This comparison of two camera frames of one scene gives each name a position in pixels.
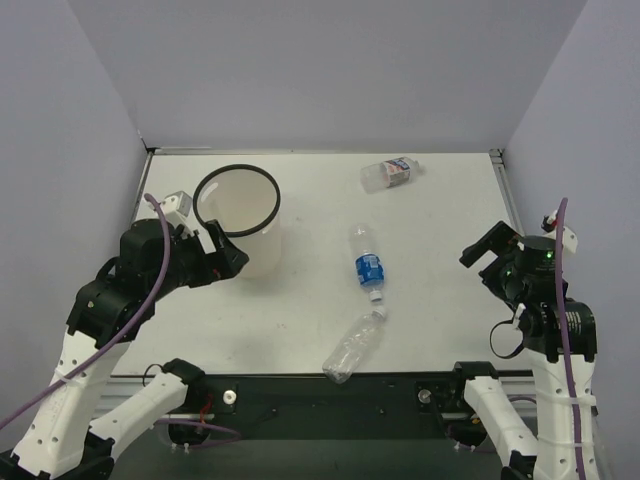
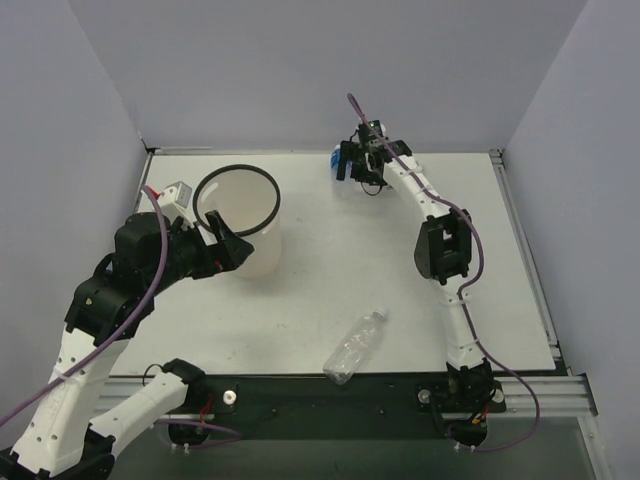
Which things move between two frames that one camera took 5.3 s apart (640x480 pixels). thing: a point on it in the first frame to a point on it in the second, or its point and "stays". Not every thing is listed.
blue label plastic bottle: [369, 264] to [347, 187]
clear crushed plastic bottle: [354, 347] stays
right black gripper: [495, 258] to [353, 161]
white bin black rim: [245, 201] stays
